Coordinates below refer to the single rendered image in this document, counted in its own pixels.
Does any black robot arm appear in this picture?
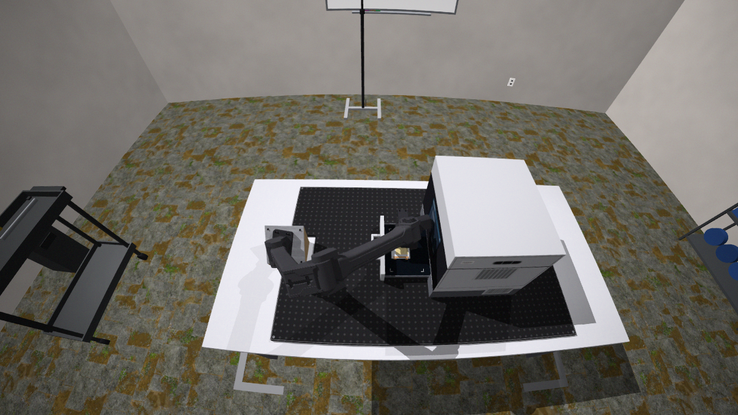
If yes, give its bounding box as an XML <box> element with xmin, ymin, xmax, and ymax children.
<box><xmin>264</xmin><ymin>209</ymin><xmax>432</xmax><ymax>298</ymax></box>

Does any white gel imager box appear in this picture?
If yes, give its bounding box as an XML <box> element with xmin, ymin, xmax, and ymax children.
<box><xmin>376</xmin><ymin>156</ymin><xmax>566</xmax><ymax>297</ymax></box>

